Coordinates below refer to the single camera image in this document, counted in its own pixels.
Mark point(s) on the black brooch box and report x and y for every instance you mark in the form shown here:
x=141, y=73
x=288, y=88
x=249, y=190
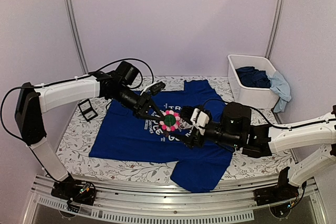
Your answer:
x=87, y=110

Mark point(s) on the left aluminium frame post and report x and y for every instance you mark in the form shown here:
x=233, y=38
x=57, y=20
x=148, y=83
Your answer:
x=75, y=34

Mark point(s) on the blue printed t-shirt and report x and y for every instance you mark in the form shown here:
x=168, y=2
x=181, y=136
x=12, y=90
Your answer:
x=123, y=137

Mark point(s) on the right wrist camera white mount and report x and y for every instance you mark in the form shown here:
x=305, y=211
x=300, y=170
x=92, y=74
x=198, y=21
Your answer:
x=195, y=116

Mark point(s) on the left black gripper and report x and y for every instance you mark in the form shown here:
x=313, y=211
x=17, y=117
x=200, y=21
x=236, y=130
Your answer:
x=145, y=98

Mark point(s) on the floral table cloth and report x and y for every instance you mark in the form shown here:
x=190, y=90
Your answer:
x=78, y=139

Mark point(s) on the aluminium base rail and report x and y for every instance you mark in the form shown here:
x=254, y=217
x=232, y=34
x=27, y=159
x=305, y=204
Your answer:
x=120, y=201

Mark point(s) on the light blue cloth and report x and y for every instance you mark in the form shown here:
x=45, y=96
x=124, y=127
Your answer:
x=281, y=88

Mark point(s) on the white plastic bin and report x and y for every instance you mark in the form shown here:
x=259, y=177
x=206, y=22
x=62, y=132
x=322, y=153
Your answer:
x=260, y=98

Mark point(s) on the pink flower brooch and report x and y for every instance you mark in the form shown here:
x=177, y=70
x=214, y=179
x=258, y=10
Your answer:
x=171, y=121

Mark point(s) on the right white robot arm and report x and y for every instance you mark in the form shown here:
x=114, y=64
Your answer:
x=267, y=139

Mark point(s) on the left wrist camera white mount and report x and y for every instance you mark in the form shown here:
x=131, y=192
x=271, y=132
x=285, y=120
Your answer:
x=154, y=88

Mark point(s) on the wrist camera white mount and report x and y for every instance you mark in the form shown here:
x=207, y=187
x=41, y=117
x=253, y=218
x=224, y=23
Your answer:
x=154, y=88
x=195, y=116

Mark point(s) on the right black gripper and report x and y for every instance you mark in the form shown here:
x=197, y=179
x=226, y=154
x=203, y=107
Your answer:
x=194, y=128

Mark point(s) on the dark navy clothing in bin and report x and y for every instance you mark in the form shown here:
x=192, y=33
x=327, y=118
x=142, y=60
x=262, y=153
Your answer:
x=253, y=78

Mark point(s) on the aluminium frame post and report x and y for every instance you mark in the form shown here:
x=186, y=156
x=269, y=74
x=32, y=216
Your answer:
x=75, y=34
x=274, y=28

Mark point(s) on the right aluminium frame post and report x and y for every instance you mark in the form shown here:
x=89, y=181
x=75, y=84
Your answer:
x=274, y=28

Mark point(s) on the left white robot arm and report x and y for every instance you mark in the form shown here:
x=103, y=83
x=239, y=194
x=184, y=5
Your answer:
x=34, y=101

